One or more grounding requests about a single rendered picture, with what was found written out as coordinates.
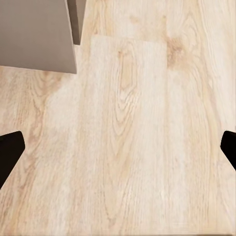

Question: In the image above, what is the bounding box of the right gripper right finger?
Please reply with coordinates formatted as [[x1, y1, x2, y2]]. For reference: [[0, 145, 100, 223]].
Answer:
[[220, 131, 236, 170]]

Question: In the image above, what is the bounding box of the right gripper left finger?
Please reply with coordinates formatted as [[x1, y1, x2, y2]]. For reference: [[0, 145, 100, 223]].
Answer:
[[0, 131, 25, 189]]

